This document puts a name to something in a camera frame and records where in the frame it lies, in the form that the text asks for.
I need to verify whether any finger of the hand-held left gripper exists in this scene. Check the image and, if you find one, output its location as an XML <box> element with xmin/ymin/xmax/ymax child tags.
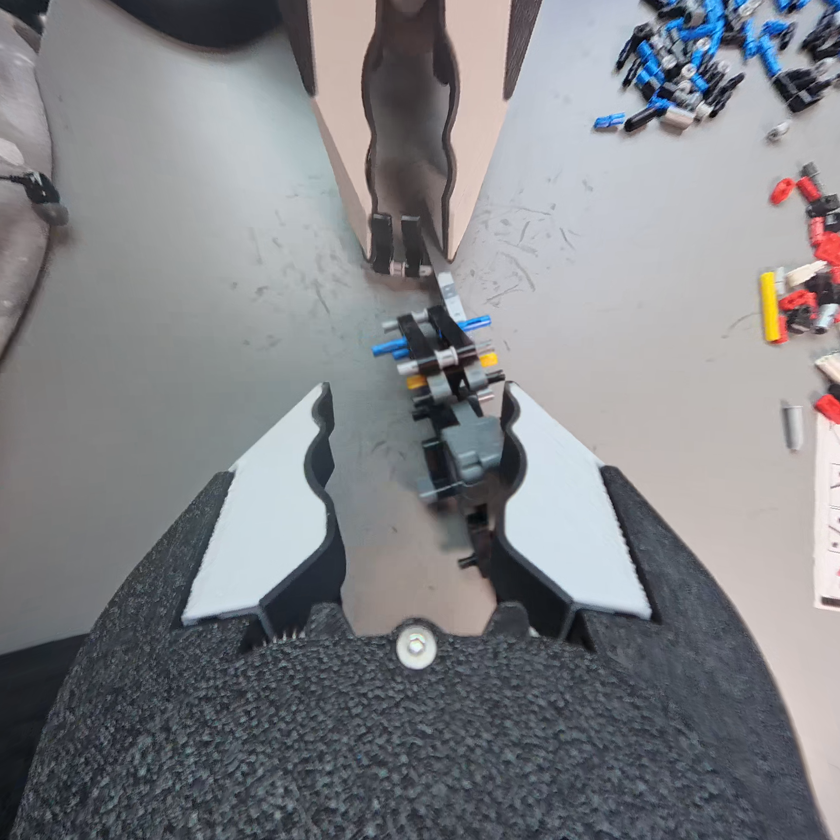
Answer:
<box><xmin>443</xmin><ymin>0</ymin><xmax>513</xmax><ymax>261</ymax></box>
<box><xmin>308</xmin><ymin>0</ymin><xmax>379</xmax><ymax>259</ymax></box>

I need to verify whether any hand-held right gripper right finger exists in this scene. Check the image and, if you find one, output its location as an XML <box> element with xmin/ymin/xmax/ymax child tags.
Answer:
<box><xmin>492</xmin><ymin>382</ymin><xmax>655</xmax><ymax>621</ymax></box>

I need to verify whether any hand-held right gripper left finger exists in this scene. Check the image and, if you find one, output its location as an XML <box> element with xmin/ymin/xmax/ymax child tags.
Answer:
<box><xmin>182</xmin><ymin>382</ymin><xmax>347</xmax><ymax>623</ymax></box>

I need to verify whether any brick vehicle chassis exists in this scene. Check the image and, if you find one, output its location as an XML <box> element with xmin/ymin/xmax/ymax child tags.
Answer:
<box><xmin>373</xmin><ymin>272</ymin><xmax>508</xmax><ymax>580</ymax></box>

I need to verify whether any grey desk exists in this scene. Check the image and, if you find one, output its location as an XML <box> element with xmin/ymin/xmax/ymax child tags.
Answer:
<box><xmin>0</xmin><ymin>0</ymin><xmax>840</xmax><ymax>840</ymax></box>

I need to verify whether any pile of blue black pins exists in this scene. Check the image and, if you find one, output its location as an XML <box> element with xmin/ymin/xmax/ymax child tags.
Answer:
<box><xmin>594</xmin><ymin>0</ymin><xmax>840</xmax><ymax>133</ymax></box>

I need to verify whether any white sticker sheet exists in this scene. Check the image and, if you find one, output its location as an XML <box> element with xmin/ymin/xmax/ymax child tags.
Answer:
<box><xmin>814</xmin><ymin>413</ymin><xmax>840</xmax><ymax>613</ymax></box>

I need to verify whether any yellow brick beam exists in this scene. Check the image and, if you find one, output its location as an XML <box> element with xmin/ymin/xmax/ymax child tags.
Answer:
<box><xmin>760</xmin><ymin>271</ymin><xmax>789</xmax><ymax>345</ymax></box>

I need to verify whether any person's grey printed hoodie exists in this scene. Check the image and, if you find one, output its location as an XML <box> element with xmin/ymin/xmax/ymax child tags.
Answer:
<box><xmin>0</xmin><ymin>10</ymin><xmax>55</xmax><ymax>361</ymax></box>

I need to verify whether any pile of red white bricks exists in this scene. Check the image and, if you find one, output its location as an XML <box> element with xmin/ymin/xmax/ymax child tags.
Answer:
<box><xmin>768</xmin><ymin>163</ymin><xmax>840</xmax><ymax>422</ymax></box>

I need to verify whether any thin black cord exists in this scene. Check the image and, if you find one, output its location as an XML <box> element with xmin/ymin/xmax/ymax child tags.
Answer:
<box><xmin>0</xmin><ymin>171</ymin><xmax>70</xmax><ymax>226</ymax></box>

